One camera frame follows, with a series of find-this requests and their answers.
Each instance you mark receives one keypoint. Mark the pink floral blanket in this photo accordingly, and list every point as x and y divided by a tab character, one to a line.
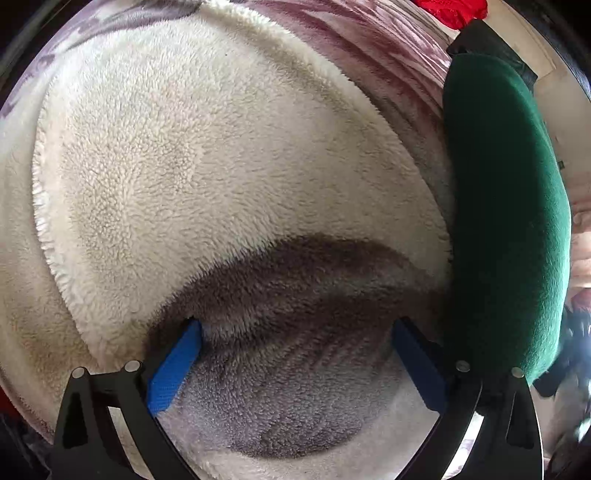
369	46

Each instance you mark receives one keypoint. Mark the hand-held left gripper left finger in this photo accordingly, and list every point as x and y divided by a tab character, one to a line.
178	364

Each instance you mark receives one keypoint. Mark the green and white varsity jacket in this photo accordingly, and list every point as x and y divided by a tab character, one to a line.
503	207

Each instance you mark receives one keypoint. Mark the white fleece garment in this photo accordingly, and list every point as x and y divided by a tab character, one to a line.
207	161

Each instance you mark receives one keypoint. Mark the red cloth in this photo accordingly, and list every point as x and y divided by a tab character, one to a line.
448	11

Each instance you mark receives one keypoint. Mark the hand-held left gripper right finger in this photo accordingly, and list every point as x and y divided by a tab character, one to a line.
415	364

